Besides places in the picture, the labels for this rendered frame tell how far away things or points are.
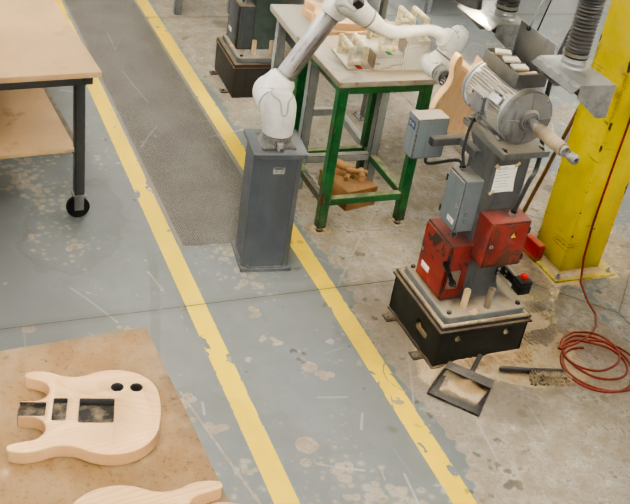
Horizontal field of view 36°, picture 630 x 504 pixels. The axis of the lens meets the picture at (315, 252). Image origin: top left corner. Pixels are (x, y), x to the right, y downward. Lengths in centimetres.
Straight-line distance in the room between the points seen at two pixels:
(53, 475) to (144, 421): 29
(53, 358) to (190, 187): 281
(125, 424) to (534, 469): 210
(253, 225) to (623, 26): 209
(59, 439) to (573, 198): 346
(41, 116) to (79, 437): 301
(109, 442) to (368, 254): 289
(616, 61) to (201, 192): 240
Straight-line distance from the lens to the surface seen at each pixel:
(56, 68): 497
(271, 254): 508
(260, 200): 488
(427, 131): 441
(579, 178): 544
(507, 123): 422
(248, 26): 688
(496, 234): 440
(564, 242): 558
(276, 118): 473
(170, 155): 610
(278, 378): 447
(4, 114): 556
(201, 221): 547
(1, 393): 302
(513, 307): 476
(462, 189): 436
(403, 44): 531
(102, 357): 313
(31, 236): 530
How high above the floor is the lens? 293
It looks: 33 degrees down
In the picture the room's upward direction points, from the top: 9 degrees clockwise
